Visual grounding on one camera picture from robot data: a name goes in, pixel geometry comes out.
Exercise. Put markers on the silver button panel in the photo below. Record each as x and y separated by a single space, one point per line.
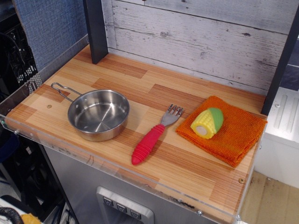
117 209

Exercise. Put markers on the red handled metal fork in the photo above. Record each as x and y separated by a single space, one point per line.
145 146

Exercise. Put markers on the blue fabric panel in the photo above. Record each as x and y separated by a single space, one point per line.
51 26

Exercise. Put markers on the orange folded cloth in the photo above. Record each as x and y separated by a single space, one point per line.
237 135

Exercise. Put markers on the dark grey right post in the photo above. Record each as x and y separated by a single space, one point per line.
282 64

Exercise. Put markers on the stainless steel pot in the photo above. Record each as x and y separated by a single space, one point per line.
98 115

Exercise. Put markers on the yellow green toy corn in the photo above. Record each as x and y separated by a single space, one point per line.
208 123

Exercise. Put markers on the yellow object bottom left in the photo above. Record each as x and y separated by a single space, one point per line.
30 219

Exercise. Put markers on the white ridged side cabinet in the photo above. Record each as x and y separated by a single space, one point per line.
278 156

